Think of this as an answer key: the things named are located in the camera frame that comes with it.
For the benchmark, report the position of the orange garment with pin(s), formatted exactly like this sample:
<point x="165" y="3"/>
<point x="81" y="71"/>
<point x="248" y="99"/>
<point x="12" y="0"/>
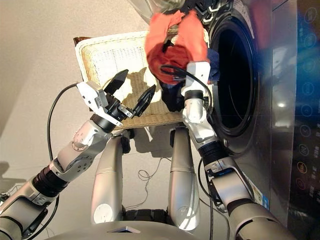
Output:
<point x="175" y="60"/>

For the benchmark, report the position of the black garment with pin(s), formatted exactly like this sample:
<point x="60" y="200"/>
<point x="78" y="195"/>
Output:
<point x="173" y="97"/>

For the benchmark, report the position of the navy blue garment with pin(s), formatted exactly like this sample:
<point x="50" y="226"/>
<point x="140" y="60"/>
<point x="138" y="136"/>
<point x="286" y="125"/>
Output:
<point x="213" y="65"/>

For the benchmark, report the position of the pale woven basket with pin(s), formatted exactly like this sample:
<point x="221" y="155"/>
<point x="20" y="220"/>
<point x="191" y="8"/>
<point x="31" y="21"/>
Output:
<point x="110" y="55"/>

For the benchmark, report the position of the round glass washing machine door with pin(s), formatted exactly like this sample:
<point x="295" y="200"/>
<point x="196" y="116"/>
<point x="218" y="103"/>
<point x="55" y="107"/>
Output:
<point x="165" y="5"/>

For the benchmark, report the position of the grey washing machine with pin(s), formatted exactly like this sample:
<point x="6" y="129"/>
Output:
<point x="275" y="100"/>

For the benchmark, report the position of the silver robot leg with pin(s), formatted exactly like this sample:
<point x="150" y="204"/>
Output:
<point x="107" y="180"/>
<point x="182" y="180"/>

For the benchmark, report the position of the grey robot torso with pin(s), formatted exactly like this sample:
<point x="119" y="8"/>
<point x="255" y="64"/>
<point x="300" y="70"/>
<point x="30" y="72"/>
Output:
<point x="100" y="232"/>

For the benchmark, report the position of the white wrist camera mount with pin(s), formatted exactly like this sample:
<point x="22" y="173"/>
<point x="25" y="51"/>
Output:
<point x="87" y="92"/>
<point x="198" y="71"/>

